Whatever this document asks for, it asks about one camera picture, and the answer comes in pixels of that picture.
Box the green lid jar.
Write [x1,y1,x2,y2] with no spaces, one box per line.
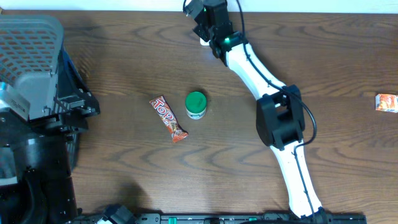
[185,91,207,119]

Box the red Top chocolate bar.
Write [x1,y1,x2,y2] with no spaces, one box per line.
[149,95,188,142]

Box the orange snack packet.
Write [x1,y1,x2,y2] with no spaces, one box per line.
[375,94,398,113]

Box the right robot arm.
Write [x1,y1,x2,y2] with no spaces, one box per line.
[182,0,327,223]

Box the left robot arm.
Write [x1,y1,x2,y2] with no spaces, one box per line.
[1,49,100,223]

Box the white barcode scanner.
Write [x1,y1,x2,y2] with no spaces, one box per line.
[200,39,209,46]

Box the grey plastic mesh basket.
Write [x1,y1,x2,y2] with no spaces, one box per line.
[0,14,80,172]

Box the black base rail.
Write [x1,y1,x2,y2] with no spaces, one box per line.
[73,212,368,224]

